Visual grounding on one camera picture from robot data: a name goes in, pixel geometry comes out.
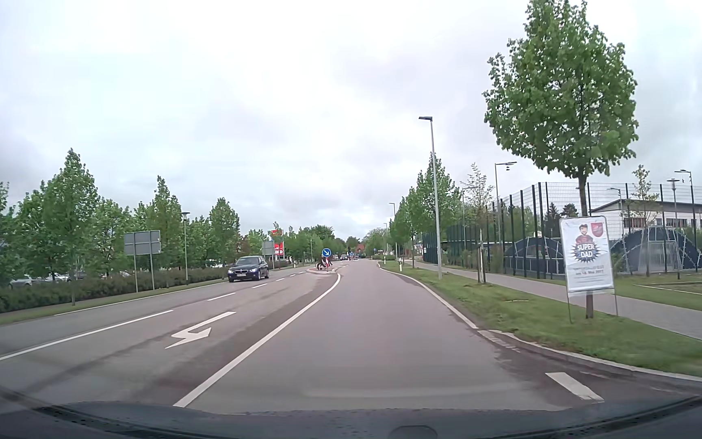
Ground dark blue car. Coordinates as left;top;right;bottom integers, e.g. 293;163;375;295
227;255;270;283

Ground grass lawn by fence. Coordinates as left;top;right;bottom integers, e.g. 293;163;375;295
613;268;702;319

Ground row of parked cars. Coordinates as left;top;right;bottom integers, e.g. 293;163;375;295
9;272;87;289

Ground dark mesh sports fence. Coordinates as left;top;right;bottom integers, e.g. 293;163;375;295
422;181;702;280

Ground car's own bonnet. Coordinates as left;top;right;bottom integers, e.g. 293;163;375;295
0;385;702;439

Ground grey paved footpath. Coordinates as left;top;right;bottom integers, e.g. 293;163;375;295
413;261;702;352

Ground grass verge beside hedge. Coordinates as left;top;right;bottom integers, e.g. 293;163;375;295
0;277;230;334

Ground green hedge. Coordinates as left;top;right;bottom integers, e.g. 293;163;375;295
0;267;230;319

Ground grass verge with trees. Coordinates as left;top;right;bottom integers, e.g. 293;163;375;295
380;261;702;383

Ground road markings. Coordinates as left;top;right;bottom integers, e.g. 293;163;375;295
0;262;605;408

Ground row of green trees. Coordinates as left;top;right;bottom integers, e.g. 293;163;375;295
0;148;285;307

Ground white flat-roofed building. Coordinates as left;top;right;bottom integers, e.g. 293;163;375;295
590;199;702;240

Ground grey road sign back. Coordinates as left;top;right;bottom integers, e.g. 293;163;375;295
123;230;162;293

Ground grey asphalt road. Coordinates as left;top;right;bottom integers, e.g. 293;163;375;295
0;259;702;417

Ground tall grey lamp post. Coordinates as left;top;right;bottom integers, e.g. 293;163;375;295
418;116;443;280

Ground young thin tree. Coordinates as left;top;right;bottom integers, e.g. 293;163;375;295
628;165;661;278
459;163;496;284

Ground large green tree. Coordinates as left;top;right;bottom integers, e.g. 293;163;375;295
483;0;639;319

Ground white poster board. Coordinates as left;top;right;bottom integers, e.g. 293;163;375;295
559;215;619;324

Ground row of roadside trees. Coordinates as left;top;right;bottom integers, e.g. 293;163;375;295
363;154;463;269

